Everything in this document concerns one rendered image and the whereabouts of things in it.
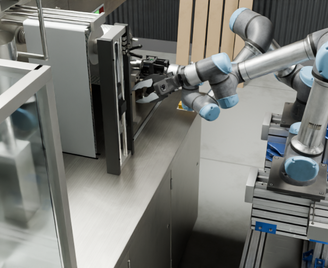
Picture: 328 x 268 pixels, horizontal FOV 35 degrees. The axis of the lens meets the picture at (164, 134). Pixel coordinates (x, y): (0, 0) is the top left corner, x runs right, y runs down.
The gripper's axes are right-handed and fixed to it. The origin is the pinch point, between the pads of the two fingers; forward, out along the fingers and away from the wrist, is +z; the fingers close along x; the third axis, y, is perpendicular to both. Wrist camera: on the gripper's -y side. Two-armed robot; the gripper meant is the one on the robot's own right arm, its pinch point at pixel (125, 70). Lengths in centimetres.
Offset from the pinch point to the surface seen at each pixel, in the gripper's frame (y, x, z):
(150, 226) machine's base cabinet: -38, 52, -29
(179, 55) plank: -88, -216, 39
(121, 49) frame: 27.6, 38.6, -15.0
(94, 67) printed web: 12.1, 24.4, 2.8
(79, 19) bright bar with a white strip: 37, 38, 0
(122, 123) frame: -2.1, 38.8, -14.2
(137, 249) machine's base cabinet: -37, 66, -29
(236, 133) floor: -109, -137, -29
